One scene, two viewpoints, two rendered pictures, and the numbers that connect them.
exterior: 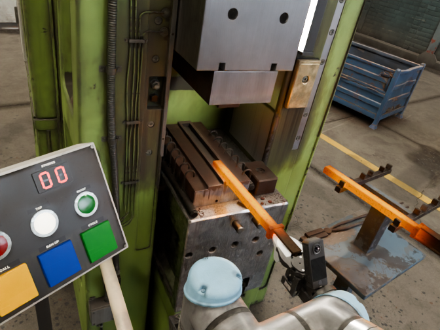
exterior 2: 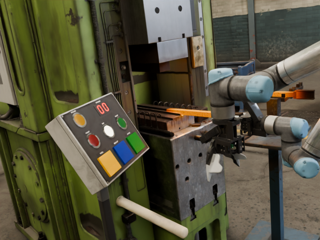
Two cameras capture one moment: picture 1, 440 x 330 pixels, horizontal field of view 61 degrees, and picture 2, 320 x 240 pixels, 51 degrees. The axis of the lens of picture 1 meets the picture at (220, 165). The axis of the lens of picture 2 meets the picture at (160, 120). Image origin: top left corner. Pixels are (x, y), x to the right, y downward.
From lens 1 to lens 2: 0.76 m
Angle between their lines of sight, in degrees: 18
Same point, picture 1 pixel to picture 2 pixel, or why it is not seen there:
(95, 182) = (121, 112)
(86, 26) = (85, 38)
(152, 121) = (126, 90)
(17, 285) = (111, 160)
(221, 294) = (227, 70)
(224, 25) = (155, 16)
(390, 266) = not seen: hidden behind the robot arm
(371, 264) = not seen: hidden behind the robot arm
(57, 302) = not seen: outside the picture
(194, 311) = (219, 85)
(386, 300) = (309, 196)
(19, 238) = (101, 137)
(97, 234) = (133, 138)
